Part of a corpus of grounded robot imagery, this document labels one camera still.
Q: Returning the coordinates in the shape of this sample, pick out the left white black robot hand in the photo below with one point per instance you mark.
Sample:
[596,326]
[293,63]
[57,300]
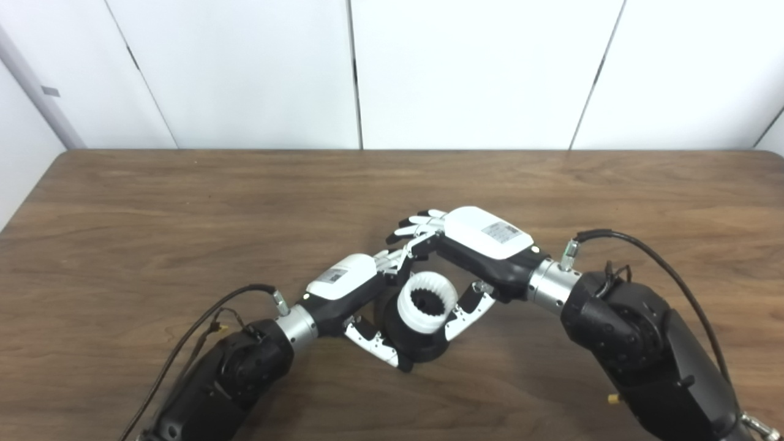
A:
[343,282]

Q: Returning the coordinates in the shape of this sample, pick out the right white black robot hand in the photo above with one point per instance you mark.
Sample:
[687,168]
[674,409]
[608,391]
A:
[490,242]

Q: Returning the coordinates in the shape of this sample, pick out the round black plastic part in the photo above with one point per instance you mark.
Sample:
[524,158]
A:
[422,346]

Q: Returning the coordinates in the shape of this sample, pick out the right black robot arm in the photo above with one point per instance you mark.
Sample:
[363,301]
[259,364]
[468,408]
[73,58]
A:
[637,343]

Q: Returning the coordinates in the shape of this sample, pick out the grey wall corner strip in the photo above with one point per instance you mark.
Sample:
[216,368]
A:
[37,86]

